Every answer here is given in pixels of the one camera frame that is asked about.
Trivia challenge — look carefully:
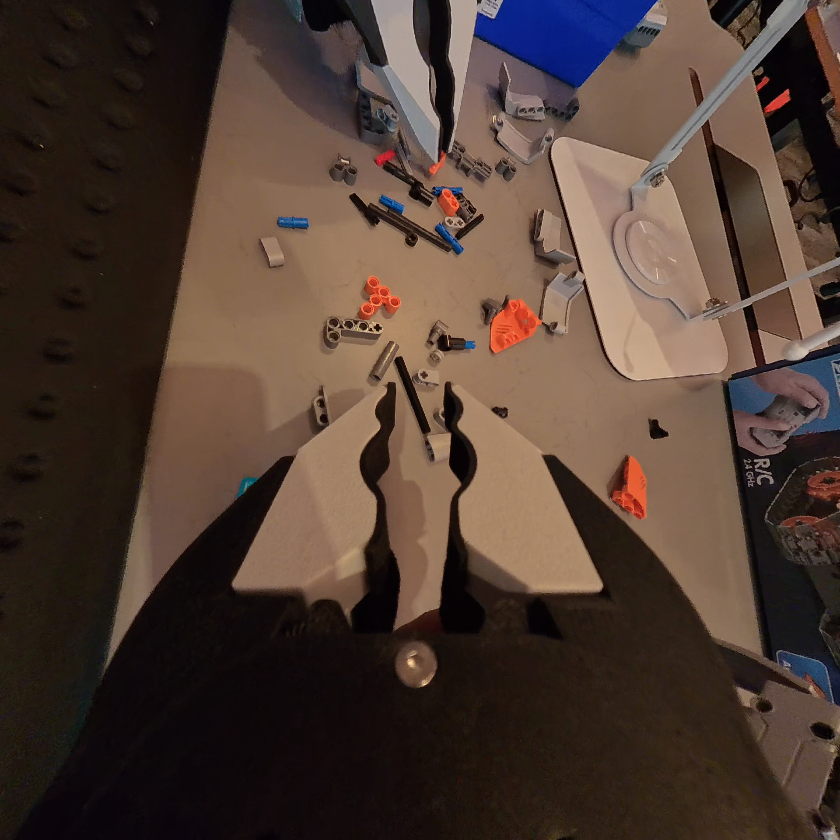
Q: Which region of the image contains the orange connector cluster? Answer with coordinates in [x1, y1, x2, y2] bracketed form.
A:
[357, 276, 403, 321]

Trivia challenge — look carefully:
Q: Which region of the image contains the blue storage bin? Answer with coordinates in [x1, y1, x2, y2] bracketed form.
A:
[474, 0, 660, 88]

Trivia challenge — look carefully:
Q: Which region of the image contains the short dark grey angled beam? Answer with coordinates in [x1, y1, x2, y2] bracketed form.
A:
[357, 92, 399, 144]

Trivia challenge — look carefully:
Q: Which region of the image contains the white book stand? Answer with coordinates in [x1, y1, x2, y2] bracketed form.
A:
[550, 0, 840, 382]

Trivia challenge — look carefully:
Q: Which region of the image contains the dark grey L-shaped beam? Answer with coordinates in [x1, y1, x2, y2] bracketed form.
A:
[323, 316, 385, 349]

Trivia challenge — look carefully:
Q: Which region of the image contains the light grey curved panel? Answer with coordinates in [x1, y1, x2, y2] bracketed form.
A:
[539, 270, 587, 336]
[354, 60, 395, 109]
[492, 113, 554, 165]

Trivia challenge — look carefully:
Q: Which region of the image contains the pile of small technic pieces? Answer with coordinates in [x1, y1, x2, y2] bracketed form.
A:
[348, 192, 454, 253]

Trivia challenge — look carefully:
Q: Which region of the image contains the grey toy hub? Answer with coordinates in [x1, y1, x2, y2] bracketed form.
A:
[617, 7, 668, 51]

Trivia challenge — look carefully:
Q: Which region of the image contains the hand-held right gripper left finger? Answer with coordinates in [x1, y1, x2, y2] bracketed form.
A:
[231, 382, 401, 632]

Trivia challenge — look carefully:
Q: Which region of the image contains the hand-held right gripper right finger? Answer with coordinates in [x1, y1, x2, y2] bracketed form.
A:
[441, 382, 605, 632]

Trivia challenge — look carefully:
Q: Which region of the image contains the light grey boxy panel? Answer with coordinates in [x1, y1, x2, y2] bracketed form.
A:
[532, 209, 578, 265]

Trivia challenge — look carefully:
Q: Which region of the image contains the orange flat panel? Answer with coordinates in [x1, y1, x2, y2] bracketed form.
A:
[489, 298, 544, 354]

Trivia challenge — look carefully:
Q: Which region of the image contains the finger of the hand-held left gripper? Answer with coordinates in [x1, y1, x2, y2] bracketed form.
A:
[446, 0, 477, 153]
[367, 0, 446, 166]

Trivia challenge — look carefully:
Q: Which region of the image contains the black dimpled pad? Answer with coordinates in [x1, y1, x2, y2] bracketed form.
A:
[0, 0, 231, 840]

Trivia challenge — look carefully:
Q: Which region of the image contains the dark grey double cross block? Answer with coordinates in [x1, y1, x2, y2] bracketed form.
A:
[449, 141, 494, 180]

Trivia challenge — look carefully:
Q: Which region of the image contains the long black axle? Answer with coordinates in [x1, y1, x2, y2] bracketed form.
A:
[394, 356, 433, 436]

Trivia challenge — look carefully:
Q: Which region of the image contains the orange curved panel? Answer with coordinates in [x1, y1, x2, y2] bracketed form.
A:
[609, 455, 649, 520]

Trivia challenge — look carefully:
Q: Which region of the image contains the light grey panel with holes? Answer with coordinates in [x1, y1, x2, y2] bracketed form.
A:
[497, 62, 547, 122]

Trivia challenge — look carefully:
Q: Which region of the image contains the printed toy box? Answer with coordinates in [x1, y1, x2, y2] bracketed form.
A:
[725, 348, 840, 706]

